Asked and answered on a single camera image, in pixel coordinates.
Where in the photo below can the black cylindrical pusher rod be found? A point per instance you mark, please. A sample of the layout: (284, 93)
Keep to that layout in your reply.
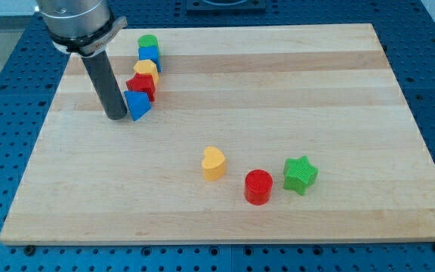
(104, 81)

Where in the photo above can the yellow hexagon block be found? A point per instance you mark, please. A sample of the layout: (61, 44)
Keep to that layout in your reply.
(147, 68)

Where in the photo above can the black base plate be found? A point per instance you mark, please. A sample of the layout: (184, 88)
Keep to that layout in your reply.
(201, 6)

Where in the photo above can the wooden board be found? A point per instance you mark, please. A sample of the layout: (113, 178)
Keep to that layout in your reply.
(260, 95)

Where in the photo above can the green star block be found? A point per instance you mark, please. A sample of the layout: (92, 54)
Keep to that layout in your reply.
(299, 174)

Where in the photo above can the red cylinder block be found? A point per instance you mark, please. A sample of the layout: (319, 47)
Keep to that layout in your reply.
(258, 187)

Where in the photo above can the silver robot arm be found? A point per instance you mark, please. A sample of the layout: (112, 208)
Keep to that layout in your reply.
(85, 28)

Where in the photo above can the blue cube block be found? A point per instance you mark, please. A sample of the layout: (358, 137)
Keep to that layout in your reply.
(150, 53)

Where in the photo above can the yellow heart block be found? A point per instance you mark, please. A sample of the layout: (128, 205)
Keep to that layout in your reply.
(214, 164)

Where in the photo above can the blue triangle block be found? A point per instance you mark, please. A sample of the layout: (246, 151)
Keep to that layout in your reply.
(138, 103)

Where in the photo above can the red pentagon block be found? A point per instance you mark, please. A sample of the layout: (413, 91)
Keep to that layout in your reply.
(142, 83)

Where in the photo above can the green cylinder block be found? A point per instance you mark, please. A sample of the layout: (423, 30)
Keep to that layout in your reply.
(148, 40)

